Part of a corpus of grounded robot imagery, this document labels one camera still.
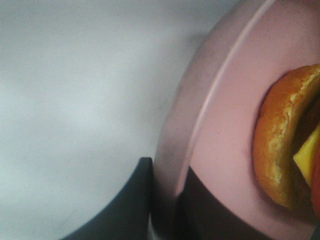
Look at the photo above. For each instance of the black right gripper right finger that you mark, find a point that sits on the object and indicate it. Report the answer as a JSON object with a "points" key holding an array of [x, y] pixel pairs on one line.
{"points": [[238, 209]]}

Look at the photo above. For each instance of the burger with lettuce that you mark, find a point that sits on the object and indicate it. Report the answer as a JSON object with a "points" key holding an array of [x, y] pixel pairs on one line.
{"points": [[288, 115]]}

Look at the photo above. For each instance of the pink round plate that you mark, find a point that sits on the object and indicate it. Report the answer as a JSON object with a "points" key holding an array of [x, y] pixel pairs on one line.
{"points": [[210, 125]]}

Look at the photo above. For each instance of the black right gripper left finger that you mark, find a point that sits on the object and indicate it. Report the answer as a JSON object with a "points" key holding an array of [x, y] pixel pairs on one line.
{"points": [[126, 217]]}

